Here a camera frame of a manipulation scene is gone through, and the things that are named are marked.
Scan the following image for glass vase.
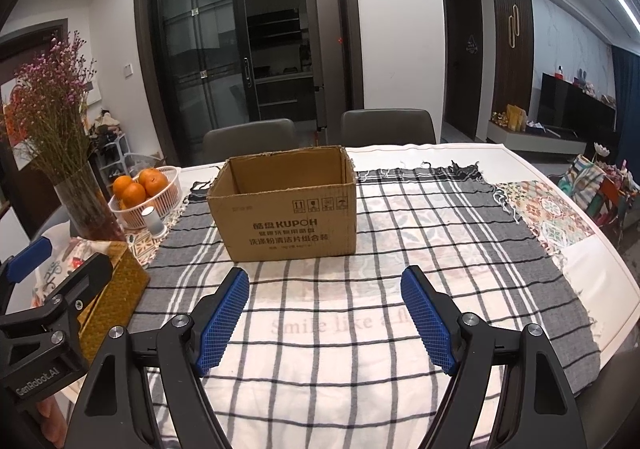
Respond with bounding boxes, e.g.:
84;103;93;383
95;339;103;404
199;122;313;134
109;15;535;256
52;162;126;242

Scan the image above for silver refrigerator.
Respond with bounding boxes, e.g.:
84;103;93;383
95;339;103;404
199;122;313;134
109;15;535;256
302;0;337;130

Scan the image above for yellow gift boxes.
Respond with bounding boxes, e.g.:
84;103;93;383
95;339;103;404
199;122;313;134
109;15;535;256
505;104;529;131

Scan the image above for white printed packet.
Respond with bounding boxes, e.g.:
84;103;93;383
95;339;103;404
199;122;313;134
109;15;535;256
30;224;126;310

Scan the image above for colourful patterned bag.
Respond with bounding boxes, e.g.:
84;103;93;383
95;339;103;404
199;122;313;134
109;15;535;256
557;154;608;220

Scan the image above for black television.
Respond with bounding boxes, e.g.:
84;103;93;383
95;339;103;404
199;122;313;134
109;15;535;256
540;72;617;132

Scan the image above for brown cardboard box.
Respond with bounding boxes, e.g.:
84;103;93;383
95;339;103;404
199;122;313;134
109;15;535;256
206;145;358;262

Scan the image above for brown framed door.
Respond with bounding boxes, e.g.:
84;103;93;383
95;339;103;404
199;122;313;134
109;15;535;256
0;19;68;100

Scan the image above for dark wooden door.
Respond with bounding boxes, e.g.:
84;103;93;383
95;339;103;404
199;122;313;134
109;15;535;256
444;0;483;140

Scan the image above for blue curtain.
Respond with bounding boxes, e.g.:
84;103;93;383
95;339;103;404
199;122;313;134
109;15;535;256
611;44;640;180

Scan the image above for person's left hand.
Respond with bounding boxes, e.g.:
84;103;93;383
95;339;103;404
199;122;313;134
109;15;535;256
35;390;69;448

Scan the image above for pink dried flower bouquet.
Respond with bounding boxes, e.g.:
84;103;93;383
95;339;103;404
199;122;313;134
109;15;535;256
0;29;98;185

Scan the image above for white plastic basket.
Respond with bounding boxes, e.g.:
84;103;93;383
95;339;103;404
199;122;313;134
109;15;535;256
109;166;184;230

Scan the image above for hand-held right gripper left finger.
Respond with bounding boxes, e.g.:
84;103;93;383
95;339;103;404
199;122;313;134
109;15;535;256
70;267;250;449

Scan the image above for dark sliding glass door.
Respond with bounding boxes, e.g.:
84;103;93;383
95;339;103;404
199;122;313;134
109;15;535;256
135;0;361;165

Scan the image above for small white cylinder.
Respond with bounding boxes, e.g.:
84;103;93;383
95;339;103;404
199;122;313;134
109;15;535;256
141;207;167;239

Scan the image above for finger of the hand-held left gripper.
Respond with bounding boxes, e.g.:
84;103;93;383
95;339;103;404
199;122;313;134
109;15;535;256
47;253;114;345
0;235;54;316

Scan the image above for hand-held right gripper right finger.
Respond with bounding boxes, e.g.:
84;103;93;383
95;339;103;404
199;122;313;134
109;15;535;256
400;265;588;449

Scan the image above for grey dining chair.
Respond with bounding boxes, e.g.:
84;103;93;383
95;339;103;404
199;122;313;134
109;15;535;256
340;109;437;147
202;119;297;167

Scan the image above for white shoe rack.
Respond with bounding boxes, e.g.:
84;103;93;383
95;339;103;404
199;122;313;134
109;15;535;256
90;109;130;180

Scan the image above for white low cabinet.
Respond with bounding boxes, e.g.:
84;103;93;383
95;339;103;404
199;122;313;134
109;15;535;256
487;122;588;156

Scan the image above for black white checked tablecloth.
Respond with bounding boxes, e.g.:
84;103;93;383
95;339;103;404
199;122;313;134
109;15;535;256
127;162;601;449

